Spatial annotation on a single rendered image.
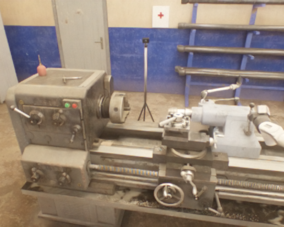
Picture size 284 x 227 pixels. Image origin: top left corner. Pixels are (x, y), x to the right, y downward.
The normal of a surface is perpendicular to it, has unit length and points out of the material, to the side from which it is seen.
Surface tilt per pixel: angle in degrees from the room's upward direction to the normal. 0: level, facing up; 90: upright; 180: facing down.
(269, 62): 90
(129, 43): 90
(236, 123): 76
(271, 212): 0
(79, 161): 32
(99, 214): 90
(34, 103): 90
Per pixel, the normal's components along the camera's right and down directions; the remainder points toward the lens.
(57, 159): -0.09, -0.51
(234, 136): -0.15, 0.05
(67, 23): -0.17, 0.46
